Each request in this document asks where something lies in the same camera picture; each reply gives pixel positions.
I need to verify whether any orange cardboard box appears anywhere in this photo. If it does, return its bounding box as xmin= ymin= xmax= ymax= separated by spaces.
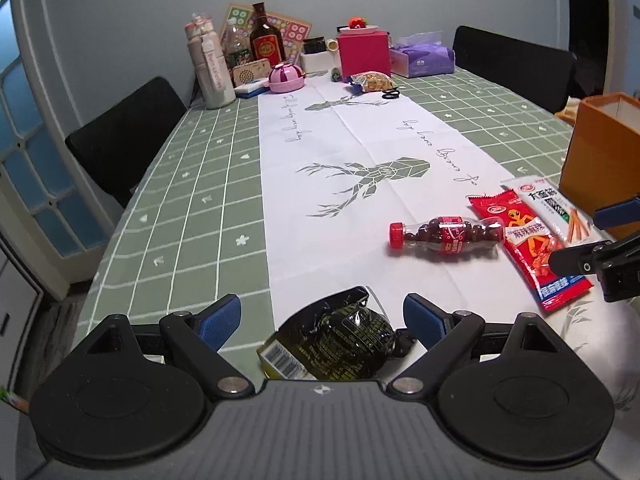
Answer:
xmin=559 ymin=92 xmax=640 ymax=217

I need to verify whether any red spicy strip packet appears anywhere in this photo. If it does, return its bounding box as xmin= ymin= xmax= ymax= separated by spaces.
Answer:
xmin=469 ymin=190 xmax=593 ymax=313

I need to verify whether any black foil snack packet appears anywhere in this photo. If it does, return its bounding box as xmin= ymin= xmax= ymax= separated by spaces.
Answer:
xmin=256 ymin=286 xmax=416 ymax=382

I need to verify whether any white snack stick packet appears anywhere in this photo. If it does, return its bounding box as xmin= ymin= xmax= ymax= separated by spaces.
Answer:
xmin=502 ymin=176 xmax=601 ymax=247

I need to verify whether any red cap candy bottle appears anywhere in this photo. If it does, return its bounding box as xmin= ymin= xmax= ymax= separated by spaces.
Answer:
xmin=388 ymin=216 xmax=506 ymax=262

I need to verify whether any green checked tablecloth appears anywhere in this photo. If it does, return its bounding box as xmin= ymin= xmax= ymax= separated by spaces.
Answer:
xmin=74 ymin=66 xmax=640 ymax=411

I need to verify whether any black chair right side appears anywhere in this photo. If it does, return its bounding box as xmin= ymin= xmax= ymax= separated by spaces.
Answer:
xmin=452 ymin=25 xmax=576 ymax=114

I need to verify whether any black chair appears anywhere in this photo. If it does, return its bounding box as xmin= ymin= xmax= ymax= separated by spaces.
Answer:
xmin=452 ymin=25 xmax=576 ymax=114
xmin=65 ymin=77 xmax=186 ymax=207

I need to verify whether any glass panel door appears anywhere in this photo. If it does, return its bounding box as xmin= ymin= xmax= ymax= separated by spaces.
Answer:
xmin=1 ymin=0 xmax=122 ymax=298

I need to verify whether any white deer table runner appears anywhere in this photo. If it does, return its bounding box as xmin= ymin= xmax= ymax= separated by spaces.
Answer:
xmin=257 ymin=77 xmax=640 ymax=411

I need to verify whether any black chair left side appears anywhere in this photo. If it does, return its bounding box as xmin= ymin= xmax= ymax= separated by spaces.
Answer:
xmin=65 ymin=77 xmax=186 ymax=207

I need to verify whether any black binder clip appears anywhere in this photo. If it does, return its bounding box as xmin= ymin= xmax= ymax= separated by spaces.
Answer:
xmin=382 ymin=88 xmax=400 ymax=100

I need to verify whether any white pink tumbler bottle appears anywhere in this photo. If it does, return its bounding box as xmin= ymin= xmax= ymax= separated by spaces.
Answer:
xmin=184 ymin=14 xmax=235 ymax=110

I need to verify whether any purple tissue pack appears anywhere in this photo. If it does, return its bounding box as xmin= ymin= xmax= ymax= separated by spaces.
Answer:
xmin=390 ymin=30 xmax=456 ymax=78

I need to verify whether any small nut snack bag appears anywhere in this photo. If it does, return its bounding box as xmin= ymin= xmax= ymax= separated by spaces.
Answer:
xmin=348 ymin=70 xmax=396 ymax=93

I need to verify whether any beige small radio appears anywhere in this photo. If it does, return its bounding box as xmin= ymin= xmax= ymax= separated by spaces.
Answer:
xmin=231 ymin=58 xmax=271 ymax=87

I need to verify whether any pink round container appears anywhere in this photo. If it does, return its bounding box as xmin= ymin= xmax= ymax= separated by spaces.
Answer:
xmin=267 ymin=62 xmax=306 ymax=93

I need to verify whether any magenta cube box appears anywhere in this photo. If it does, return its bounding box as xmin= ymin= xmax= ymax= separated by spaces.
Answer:
xmin=337 ymin=29 xmax=390 ymax=81

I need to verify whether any clear plastic water bottle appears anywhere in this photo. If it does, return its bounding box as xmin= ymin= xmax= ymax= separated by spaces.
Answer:
xmin=224 ymin=18 xmax=252 ymax=70

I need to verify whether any dark brown glass bottle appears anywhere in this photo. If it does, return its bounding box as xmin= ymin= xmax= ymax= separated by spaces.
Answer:
xmin=250 ymin=2 xmax=286 ymax=67

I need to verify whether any colourful dotted game board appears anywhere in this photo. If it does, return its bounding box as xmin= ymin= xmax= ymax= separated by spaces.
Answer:
xmin=221 ymin=3 xmax=312 ymax=63

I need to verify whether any plate with toy fruit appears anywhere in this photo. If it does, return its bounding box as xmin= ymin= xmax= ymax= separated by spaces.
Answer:
xmin=337 ymin=16 xmax=378 ymax=36

